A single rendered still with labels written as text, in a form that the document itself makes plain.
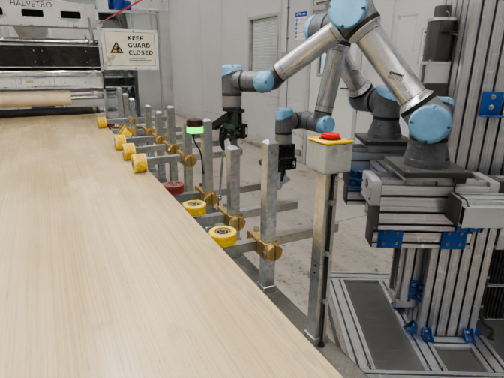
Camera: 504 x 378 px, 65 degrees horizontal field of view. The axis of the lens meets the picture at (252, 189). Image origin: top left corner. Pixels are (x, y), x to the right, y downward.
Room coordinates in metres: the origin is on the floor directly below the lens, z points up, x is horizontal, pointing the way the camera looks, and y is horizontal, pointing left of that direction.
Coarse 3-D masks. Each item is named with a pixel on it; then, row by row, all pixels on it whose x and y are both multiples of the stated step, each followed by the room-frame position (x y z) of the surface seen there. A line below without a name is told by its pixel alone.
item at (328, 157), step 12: (312, 144) 0.84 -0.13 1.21; (324, 144) 0.81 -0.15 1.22; (336, 144) 0.81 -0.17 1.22; (348, 144) 0.82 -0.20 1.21; (312, 156) 0.84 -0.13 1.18; (324, 156) 0.80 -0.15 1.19; (336, 156) 0.81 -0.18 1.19; (348, 156) 0.82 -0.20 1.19; (312, 168) 0.84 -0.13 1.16; (324, 168) 0.80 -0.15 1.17; (336, 168) 0.81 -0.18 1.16; (348, 168) 0.83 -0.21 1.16
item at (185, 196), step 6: (240, 186) 1.62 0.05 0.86; (246, 186) 1.63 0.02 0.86; (252, 186) 1.64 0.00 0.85; (258, 186) 1.66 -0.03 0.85; (186, 192) 1.53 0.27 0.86; (192, 192) 1.53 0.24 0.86; (198, 192) 1.53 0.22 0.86; (216, 192) 1.57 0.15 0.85; (222, 192) 1.58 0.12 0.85; (240, 192) 1.62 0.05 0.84; (180, 198) 1.49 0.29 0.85; (186, 198) 1.51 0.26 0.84; (192, 198) 1.52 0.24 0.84; (198, 198) 1.53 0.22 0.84
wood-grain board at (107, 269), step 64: (0, 128) 2.74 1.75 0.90; (64, 128) 2.77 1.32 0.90; (0, 192) 1.39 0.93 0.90; (64, 192) 1.40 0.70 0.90; (128, 192) 1.41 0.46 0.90; (0, 256) 0.90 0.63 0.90; (64, 256) 0.90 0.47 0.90; (128, 256) 0.90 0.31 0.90; (192, 256) 0.91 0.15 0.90; (0, 320) 0.64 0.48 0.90; (64, 320) 0.64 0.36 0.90; (128, 320) 0.65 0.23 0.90; (192, 320) 0.65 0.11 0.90; (256, 320) 0.65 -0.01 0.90
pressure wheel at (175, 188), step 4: (164, 184) 1.48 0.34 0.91; (168, 184) 1.49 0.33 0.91; (172, 184) 1.49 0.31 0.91; (176, 184) 1.50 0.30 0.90; (180, 184) 1.49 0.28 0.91; (168, 188) 1.46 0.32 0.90; (172, 188) 1.46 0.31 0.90; (176, 188) 1.46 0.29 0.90; (180, 188) 1.47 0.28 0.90; (172, 192) 1.46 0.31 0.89; (176, 192) 1.46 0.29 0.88; (180, 192) 1.47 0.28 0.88
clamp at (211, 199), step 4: (196, 188) 1.57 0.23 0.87; (200, 188) 1.55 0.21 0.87; (200, 192) 1.53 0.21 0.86; (204, 192) 1.51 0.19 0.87; (212, 192) 1.51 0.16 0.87; (200, 196) 1.53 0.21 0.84; (204, 196) 1.49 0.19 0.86; (208, 196) 1.48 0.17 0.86; (212, 196) 1.48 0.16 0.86; (216, 196) 1.49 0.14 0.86; (204, 200) 1.48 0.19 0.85; (208, 200) 1.48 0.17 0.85; (212, 200) 1.48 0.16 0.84; (216, 200) 1.49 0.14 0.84; (208, 204) 1.48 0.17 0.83; (212, 204) 1.48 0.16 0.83
